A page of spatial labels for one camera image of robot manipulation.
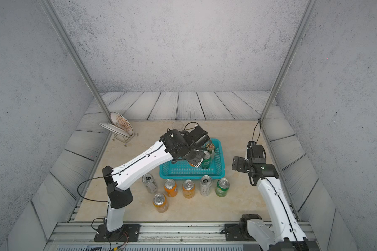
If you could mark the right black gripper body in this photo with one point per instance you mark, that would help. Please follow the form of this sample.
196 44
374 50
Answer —
243 163

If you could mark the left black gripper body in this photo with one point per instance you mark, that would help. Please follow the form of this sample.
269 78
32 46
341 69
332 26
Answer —
195 156

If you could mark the green soda can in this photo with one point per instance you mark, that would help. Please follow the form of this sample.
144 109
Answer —
206 160
222 187

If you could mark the teal plastic basket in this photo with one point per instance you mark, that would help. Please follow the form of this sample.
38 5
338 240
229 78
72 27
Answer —
182 170

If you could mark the brown gold drink can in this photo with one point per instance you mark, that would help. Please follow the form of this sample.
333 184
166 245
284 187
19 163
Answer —
211 149

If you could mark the white monster energy can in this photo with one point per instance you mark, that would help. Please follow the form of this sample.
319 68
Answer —
205 185

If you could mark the orange soda can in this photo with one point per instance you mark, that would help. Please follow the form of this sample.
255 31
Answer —
170 187
188 189
160 202

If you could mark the silver drink can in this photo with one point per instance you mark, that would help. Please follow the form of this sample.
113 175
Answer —
149 183

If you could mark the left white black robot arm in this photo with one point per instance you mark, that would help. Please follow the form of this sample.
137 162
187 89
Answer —
173 145

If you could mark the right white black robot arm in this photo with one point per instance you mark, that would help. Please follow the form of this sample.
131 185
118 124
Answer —
285 233

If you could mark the clear plastic cup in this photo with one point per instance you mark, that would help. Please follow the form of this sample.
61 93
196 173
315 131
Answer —
178 125

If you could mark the patterned upright plate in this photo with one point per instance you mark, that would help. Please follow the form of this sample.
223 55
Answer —
121 122

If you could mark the white flat plate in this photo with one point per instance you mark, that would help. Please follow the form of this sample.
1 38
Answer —
114 129

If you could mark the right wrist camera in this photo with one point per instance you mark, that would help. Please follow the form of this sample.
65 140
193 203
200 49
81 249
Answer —
249 150

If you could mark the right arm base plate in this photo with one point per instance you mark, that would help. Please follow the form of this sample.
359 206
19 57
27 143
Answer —
233 232

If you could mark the wire plate rack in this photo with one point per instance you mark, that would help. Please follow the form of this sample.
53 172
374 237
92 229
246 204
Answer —
125 139

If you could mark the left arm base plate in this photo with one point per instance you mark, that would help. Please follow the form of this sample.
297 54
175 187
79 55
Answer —
127 233

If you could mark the aluminium mounting rail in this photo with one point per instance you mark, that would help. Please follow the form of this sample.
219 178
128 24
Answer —
157 236

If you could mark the right aluminium frame post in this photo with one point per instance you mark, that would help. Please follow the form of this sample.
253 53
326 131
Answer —
301 29

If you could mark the aluminium frame post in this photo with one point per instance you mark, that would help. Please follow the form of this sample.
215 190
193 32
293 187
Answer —
63 35
301 29

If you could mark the left aluminium frame post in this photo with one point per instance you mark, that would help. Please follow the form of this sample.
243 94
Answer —
63 35

